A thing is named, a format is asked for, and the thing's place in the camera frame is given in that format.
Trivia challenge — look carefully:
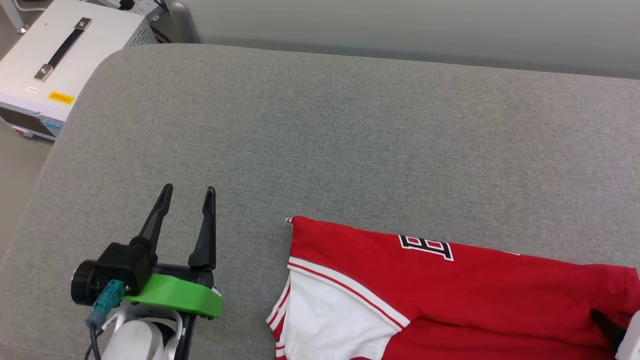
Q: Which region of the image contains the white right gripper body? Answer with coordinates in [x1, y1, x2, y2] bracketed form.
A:
[615, 310, 640, 360]

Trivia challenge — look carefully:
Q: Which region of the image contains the white metal table leg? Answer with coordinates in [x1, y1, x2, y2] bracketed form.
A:
[164, 0, 202, 45]
[0, 0, 27, 35]

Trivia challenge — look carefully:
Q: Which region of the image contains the white instrument box black handle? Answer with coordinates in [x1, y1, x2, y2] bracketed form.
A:
[0, 0, 162, 142]

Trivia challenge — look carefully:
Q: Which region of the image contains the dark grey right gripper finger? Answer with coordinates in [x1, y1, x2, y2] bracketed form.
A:
[591, 309, 627, 352]

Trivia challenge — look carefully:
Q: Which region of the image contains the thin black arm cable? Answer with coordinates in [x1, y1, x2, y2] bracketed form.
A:
[85, 320, 107, 360]

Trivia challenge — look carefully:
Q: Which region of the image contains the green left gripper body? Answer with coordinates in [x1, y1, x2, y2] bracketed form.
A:
[122, 262, 224, 360]

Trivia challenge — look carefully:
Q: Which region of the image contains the red and white jersey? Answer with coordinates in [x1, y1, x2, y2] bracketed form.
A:
[265, 215, 640, 360]

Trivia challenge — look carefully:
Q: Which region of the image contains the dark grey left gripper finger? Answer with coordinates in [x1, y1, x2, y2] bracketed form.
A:
[187, 186, 218, 269]
[132, 183, 174, 252]

